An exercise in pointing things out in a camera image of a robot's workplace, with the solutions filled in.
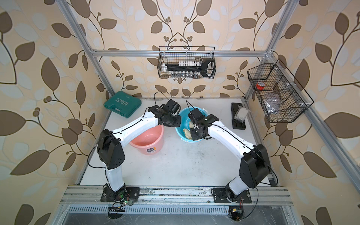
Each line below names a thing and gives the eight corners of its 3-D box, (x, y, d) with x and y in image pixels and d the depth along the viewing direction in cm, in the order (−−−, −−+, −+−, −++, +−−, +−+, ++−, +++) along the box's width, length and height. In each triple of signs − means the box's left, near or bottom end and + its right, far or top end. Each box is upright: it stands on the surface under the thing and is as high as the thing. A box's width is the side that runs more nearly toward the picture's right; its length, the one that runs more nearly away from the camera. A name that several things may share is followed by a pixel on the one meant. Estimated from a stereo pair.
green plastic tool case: (102, 105, 117) (100, 101, 114) (119, 92, 128) (118, 88, 124) (126, 118, 108) (125, 115, 105) (143, 103, 119) (142, 99, 115)
